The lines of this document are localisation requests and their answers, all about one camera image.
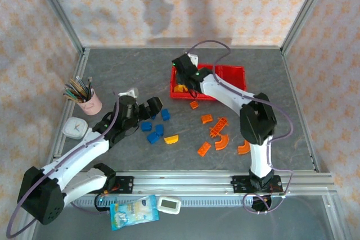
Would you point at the green pencil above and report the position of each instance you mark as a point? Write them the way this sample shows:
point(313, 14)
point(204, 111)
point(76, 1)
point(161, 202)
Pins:
point(71, 95)

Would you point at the blue white snack bag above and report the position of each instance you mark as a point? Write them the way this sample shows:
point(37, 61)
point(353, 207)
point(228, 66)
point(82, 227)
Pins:
point(133, 214)

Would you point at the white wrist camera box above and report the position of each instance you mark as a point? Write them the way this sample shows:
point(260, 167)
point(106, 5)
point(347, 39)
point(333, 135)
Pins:
point(194, 58)
point(129, 92)

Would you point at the orange curved lego piece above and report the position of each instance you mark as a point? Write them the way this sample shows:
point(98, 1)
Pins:
point(243, 149)
point(222, 144)

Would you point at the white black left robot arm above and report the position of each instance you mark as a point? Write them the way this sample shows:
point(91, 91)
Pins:
point(78, 150)

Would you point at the yellow wedge lego brick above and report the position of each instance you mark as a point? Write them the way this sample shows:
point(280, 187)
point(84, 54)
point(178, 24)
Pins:
point(177, 88)

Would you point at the orange rounded lego brick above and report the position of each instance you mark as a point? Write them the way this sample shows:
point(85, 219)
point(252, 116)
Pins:
point(206, 118)

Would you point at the yellow long lego brick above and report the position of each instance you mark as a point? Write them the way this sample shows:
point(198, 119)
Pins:
point(184, 88)

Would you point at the orange lego plate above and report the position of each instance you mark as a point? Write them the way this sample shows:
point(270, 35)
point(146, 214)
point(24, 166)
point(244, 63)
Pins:
point(204, 149)

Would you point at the grey pencil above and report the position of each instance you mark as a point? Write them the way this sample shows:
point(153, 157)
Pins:
point(81, 86)

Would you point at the aluminium frame leg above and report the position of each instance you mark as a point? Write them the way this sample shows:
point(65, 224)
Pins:
point(334, 217)
point(26, 234)

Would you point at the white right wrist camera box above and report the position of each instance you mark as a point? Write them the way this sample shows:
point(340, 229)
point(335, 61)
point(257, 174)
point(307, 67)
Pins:
point(194, 58)

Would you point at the orange small lego brick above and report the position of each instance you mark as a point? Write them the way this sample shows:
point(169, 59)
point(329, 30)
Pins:
point(194, 104)

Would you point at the white digital timer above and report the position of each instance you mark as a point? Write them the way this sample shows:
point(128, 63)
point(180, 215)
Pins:
point(168, 204)

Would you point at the white alarm clock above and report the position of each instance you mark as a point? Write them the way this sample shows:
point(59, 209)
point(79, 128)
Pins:
point(74, 128)

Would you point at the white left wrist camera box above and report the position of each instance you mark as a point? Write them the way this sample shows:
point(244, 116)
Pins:
point(129, 92)

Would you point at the yellow pencil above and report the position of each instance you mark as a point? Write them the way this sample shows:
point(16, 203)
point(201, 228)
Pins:
point(73, 91)

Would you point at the blue lego brick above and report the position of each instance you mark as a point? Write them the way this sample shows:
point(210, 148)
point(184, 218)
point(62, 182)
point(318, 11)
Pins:
point(166, 114)
point(146, 126)
point(159, 130)
point(153, 138)
point(153, 116)

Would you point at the aluminium side rail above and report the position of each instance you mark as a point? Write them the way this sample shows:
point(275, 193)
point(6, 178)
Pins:
point(81, 64)
point(290, 78)

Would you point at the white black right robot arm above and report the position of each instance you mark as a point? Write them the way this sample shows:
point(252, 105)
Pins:
point(225, 92)

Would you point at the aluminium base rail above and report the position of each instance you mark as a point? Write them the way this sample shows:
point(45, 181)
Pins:
point(182, 183)

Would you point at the aluminium back rail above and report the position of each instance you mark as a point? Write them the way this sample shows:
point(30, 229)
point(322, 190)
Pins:
point(140, 46)

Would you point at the dark pencil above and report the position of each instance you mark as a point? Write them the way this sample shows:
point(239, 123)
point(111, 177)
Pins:
point(90, 86)

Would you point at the pink pencil cup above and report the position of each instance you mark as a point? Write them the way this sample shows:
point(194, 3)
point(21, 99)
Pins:
point(92, 106)

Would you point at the aluminium frame post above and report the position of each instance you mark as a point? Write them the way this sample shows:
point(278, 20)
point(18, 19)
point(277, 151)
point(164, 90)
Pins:
point(303, 12)
point(61, 12)

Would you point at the yellow half-round lego brick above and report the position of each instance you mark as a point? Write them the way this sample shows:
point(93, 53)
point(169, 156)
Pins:
point(171, 139)

